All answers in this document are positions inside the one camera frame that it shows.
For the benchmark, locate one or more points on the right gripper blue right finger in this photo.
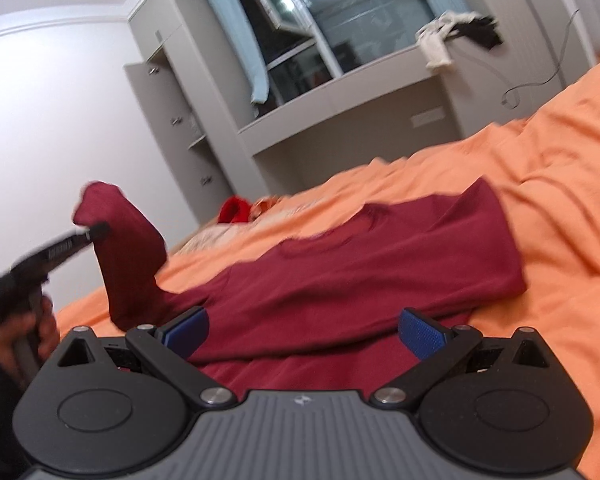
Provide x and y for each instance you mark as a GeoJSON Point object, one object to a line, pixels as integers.
{"type": "Point", "coordinates": [440, 352]}

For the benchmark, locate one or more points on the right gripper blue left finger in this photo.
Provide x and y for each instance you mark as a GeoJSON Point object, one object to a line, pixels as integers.
{"type": "Point", "coordinates": [164, 352]}

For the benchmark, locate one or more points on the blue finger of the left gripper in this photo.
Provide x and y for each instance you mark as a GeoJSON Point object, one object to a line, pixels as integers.
{"type": "Point", "coordinates": [68, 246]}

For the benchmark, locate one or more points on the dark red sweater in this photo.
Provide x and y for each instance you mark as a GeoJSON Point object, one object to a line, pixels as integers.
{"type": "Point", "coordinates": [319, 313]}

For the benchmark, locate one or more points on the person's left hand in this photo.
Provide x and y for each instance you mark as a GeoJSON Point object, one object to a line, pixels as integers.
{"type": "Point", "coordinates": [21, 325]}

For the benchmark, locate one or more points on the floral patterned blanket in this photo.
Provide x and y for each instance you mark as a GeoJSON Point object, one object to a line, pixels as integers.
{"type": "Point", "coordinates": [265, 212]}

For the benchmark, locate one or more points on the bright red cloth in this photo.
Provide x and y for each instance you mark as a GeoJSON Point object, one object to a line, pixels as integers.
{"type": "Point", "coordinates": [235, 209]}

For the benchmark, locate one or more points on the grey wardrobe door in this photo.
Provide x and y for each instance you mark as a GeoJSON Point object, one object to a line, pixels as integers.
{"type": "Point", "coordinates": [180, 139]}

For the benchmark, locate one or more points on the orange bed sheet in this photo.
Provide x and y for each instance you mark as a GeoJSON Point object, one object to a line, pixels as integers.
{"type": "Point", "coordinates": [545, 172]}

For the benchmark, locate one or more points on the white garment on desk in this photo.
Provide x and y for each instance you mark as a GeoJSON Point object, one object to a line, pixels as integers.
{"type": "Point", "coordinates": [430, 39]}

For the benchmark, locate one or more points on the grey built-in desk cabinet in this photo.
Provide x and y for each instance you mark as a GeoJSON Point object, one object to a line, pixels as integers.
{"type": "Point", "coordinates": [387, 108]}

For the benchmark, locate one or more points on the black garment on desk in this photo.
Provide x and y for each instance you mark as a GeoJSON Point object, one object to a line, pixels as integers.
{"type": "Point", "coordinates": [482, 31]}

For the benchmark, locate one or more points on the light blue left curtain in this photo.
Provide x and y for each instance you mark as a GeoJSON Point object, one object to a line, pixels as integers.
{"type": "Point", "coordinates": [240, 34]}

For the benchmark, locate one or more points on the window with dark glass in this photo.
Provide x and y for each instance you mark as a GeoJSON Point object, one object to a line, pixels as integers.
{"type": "Point", "coordinates": [306, 43]}

